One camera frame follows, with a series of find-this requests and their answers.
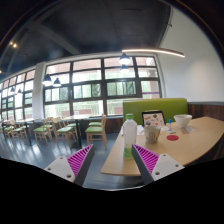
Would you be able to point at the wooden dining table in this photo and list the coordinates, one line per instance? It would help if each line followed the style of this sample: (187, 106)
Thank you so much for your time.
(77, 117)

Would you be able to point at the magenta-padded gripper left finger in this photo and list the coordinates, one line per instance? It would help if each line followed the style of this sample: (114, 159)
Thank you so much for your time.
(60, 166)

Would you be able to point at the small blue-capped tube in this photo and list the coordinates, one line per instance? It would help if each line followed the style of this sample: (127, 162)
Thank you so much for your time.
(169, 124)

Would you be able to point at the black-framed standing picture card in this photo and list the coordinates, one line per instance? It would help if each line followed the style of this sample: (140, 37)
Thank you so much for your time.
(153, 118)

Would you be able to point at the white paper cup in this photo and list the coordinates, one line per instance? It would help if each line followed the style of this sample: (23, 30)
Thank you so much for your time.
(152, 134)

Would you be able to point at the flat round red coaster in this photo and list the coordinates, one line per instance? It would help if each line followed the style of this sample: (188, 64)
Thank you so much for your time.
(172, 137)

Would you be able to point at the green upholstered bench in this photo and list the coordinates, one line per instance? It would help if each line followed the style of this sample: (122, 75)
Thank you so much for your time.
(173, 106)

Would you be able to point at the wooden chairs with green seats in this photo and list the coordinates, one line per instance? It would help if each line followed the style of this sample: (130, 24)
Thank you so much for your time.
(95, 129)

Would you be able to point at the white ceramic bowl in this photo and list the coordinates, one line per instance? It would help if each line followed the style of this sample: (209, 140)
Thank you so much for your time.
(183, 120)

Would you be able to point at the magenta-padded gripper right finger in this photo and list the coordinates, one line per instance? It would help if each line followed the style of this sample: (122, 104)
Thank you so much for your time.
(165, 165)

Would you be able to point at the small paper receipt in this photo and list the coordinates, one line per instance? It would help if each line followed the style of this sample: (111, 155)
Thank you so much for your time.
(187, 129)

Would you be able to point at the dark pendant lamp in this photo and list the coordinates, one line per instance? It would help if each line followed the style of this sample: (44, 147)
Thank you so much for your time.
(125, 59)
(47, 80)
(124, 68)
(57, 83)

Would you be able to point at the long curved ceiling light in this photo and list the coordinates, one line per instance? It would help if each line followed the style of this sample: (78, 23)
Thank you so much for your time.
(153, 51)

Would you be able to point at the clear bottle with green cap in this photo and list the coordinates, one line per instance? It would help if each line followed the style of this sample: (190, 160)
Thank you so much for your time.
(129, 133)

